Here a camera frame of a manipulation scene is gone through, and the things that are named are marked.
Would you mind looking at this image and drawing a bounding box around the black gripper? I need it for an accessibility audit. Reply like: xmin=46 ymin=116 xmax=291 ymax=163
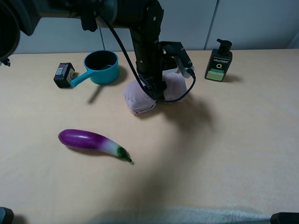
xmin=136 ymin=56 xmax=166 ymax=101

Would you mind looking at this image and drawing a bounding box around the pink towel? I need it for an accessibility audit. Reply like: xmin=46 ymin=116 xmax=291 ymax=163
xmin=123 ymin=72 xmax=187 ymax=115

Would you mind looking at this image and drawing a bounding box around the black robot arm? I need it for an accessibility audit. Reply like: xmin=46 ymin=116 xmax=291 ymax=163
xmin=0 ymin=0 xmax=166 ymax=101

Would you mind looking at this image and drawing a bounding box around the black object bottom right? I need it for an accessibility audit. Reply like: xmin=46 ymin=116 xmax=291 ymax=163
xmin=270 ymin=212 xmax=299 ymax=224

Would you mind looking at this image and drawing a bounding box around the black object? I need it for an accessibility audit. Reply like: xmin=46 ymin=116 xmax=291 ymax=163
xmin=0 ymin=207 xmax=14 ymax=224
xmin=270 ymin=212 xmax=299 ymax=224

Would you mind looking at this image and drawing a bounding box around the black object bottom left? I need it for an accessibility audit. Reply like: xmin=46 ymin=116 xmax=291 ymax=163
xmin=0 ymin=207 xmax=14 ymax=224

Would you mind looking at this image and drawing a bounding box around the black and white eraser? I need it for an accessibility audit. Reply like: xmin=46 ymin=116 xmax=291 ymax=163
xmin=162 ymin=57 xmax=178 ymax=71

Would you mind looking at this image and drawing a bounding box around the teal saucepan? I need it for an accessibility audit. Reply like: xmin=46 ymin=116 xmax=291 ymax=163
xmin=70 ymin=50 xmax=120 ymax=88

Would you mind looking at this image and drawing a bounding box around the dark green pump bottle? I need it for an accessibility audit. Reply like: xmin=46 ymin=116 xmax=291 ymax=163
xmin=205 ymin=39 xmax=233 ymax=82

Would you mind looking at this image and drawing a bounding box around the small black box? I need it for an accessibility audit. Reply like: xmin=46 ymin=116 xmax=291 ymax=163
xmin=53 ymin=63 xmax=75 ymax=88

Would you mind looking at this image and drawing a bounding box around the purple toy eggplant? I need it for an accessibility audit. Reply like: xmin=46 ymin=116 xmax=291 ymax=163
xmin=58 ymin=129 xmax=132 ymax=162

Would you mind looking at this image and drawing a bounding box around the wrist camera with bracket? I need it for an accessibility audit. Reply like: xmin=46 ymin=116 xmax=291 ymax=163
xmin=159 ymin=41 xmax=195 ymax=78

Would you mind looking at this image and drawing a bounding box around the black cable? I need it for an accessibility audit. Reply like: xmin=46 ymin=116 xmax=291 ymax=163
xmin=99 ymin=14 xmax=197 ymax=103

